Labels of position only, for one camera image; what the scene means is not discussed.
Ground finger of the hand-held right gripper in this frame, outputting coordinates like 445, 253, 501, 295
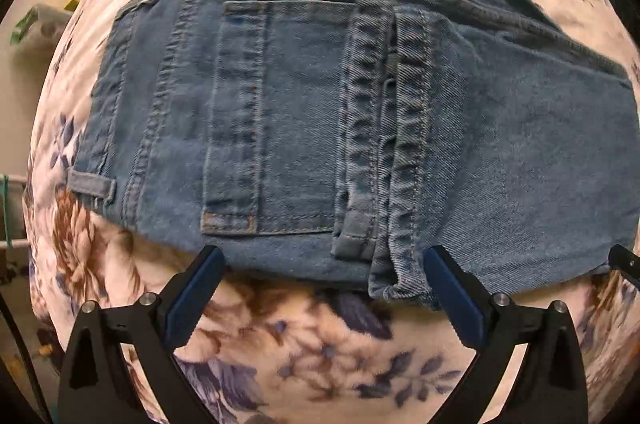
607, 245, 640, 289

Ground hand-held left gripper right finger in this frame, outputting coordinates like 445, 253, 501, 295
422, 245, 588, 424

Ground black cable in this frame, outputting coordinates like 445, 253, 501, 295
0, 291, 53, 424

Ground white rail with green band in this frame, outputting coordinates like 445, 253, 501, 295
0, 174, 32, 251

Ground blue denim pants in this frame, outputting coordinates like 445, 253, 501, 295
65, 0, 640, 311

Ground green and white bag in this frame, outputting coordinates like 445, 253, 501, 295
10, 0, 88, 47

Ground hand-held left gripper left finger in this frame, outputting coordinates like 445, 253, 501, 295
57, 245, 226, 424

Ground floral blanket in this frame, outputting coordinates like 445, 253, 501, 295
22, 0, 640, 424

